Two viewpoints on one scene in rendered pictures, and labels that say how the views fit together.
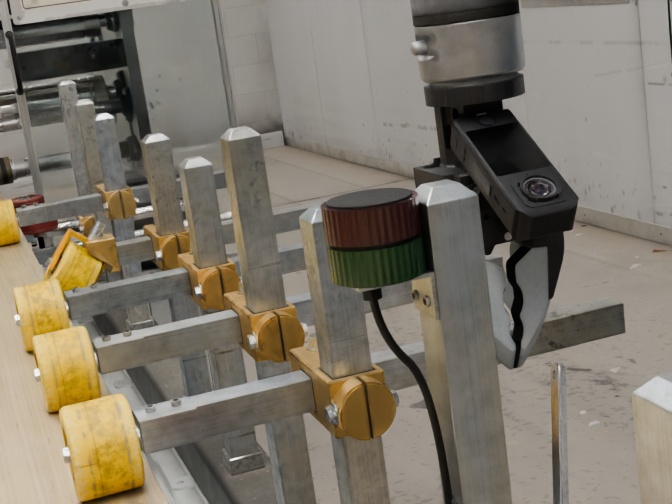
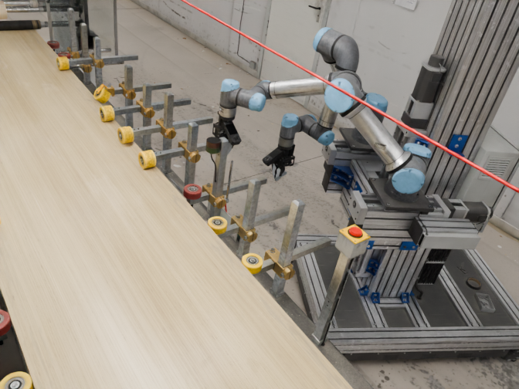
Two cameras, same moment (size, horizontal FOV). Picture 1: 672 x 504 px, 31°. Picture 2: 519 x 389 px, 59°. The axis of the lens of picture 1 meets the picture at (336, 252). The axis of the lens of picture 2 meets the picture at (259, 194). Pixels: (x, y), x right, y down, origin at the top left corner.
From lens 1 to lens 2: 1.26 m
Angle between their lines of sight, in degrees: 31
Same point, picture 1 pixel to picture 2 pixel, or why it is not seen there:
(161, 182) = (129, 77)
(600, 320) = not seen: hidden behind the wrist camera
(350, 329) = (194, 143)
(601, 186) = (213, 36)
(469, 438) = (220, 173)
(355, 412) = (194, 158)
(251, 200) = (169, 106)
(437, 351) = (218, 160)
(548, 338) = not seen: hidden behind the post
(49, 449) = (127, 153)
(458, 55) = (226, 113)
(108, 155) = (97, 49)
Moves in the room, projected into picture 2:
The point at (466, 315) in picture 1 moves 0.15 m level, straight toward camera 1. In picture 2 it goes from (223, 157) to (229, 176)
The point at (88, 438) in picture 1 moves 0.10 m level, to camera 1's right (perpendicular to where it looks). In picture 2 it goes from (147, 159) to (170, 158)
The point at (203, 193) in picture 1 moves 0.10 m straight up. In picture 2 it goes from (148, 92) to (149, 73)
